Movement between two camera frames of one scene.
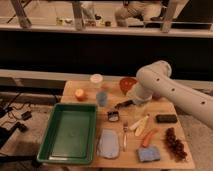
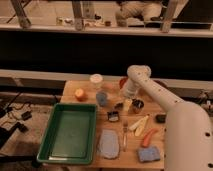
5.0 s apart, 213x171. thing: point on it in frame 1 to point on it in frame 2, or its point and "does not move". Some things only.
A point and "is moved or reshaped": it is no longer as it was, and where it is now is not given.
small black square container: x=113 y=116 does not move
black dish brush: x=124 y=104 is moved or reshaped
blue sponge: x=148 y=154 does not move
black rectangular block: x=166 y=118 does not move
